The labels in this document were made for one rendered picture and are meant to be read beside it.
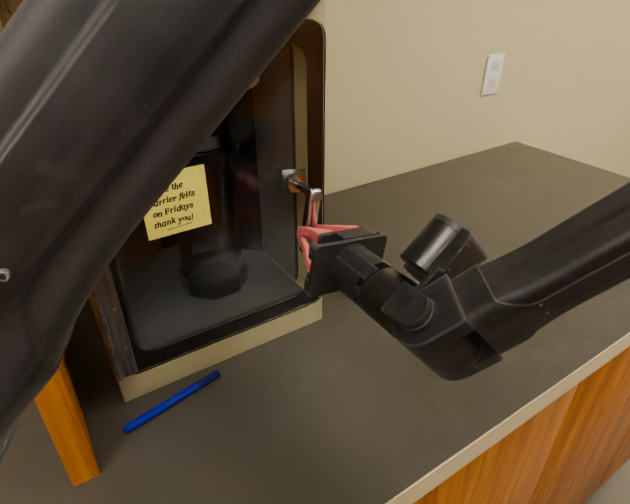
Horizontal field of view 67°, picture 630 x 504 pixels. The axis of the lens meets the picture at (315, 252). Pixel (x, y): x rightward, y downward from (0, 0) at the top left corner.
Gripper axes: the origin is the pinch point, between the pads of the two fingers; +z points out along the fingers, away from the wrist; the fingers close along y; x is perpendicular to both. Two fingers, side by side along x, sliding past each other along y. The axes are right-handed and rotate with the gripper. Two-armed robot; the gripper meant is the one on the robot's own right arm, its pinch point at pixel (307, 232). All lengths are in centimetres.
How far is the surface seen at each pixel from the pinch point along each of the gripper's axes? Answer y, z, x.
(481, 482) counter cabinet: -25, -22, 38
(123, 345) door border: 22.4, 3.7, 13.9
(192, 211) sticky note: 13.9, 3.9, -2.9
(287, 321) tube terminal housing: -2.2, 5.0, 18.1
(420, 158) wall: -72, 49, 9
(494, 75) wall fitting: -94, 48, -15
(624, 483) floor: -122, -24, 97
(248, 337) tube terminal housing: 4.5, 4.9, 19.1
